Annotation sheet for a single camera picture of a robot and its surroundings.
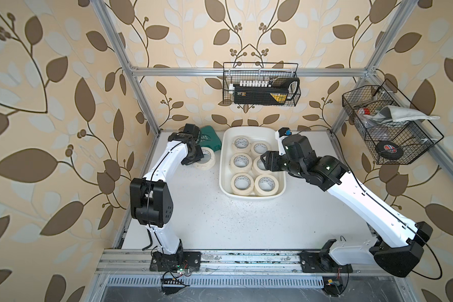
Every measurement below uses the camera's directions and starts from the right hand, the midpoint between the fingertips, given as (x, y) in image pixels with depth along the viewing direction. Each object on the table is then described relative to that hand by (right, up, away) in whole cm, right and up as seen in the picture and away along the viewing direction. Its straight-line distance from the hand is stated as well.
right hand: (266, 157), depth 71 cm
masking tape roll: (-25, -5, +15) cm, 30 cm away
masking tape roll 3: (-8, -4, +34) cm, 35 cm away
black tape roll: (+48, +2, +1) cm, 48 cm away
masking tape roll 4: (-8, -15, +25) cm, 30 cm away
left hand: (-29, -1, +18) cm, 34 cm away
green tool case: (-28, +9, +41) cm, 50 cm away
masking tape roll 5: (+4, -16, +25) cm, 29 cm away
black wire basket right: (+54, +5, 0) cm, 54 cm away
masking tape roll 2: (+3, +4, +39) cm, 39 cm away
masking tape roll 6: (-8, +6, +41) cm, 42 cm away
